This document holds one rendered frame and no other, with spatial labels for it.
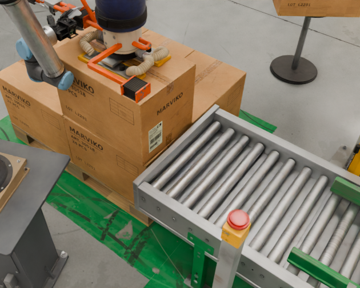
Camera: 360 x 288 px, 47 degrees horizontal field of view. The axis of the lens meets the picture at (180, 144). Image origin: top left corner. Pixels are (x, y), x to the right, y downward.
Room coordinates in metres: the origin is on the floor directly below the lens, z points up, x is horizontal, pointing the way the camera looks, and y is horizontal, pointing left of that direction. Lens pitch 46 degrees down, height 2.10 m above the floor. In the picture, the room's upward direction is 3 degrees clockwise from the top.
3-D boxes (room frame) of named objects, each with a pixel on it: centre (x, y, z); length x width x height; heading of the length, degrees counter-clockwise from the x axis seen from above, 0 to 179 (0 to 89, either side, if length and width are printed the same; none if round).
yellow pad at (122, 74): (1.58, 0.34, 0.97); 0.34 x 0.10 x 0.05; 55
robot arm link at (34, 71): (1.54, 0.67, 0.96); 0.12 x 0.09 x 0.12; 62
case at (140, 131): (1.66, 0.30, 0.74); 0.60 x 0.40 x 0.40; 53
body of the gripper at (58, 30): (1.68, 0.57, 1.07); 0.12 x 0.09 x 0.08; 145
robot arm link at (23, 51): (1.55, 0.67, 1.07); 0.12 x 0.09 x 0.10; 145
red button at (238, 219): (0.72, -0.19, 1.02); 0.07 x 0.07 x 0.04
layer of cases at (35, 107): (2.08, 0.37, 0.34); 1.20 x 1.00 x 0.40; 56
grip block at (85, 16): (1.80, 0.49, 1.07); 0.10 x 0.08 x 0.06; 145
